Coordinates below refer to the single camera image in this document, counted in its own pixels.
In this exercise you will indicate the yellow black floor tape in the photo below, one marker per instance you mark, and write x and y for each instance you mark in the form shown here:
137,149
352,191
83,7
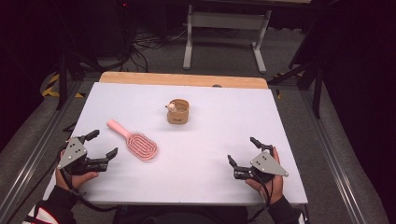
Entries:
51,84

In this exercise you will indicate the person's left hand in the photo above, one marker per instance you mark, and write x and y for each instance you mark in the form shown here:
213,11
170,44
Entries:
79,180

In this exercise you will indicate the white board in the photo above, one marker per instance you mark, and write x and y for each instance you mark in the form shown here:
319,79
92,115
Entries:
193,146

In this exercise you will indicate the black metal stand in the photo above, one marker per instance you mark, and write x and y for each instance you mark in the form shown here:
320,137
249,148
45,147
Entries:
63,81
317,90

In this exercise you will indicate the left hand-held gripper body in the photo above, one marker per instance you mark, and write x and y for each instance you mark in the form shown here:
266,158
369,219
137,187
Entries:
73,152

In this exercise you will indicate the wooden table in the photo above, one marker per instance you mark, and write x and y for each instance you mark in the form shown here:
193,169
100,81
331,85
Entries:
186,79

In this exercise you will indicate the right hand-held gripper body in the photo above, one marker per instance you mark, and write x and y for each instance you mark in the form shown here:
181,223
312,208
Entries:
268,163

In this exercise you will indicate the wooden cup with small figure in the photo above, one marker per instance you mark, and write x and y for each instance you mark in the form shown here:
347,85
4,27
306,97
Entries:
178,116

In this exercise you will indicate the pink hairbrush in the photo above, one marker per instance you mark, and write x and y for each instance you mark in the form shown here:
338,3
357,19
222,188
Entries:
141,146

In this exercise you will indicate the white metal stand frame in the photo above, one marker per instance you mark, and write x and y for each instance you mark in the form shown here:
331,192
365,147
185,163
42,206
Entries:
229,21

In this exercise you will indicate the aluminium rail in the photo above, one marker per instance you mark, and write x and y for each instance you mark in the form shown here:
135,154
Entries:
31,155
333,155

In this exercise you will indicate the person's dark clothed body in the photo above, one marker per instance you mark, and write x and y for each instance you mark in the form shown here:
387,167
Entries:
180,216

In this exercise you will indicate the person's right hand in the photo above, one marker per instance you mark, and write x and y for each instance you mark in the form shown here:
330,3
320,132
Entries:
274,188

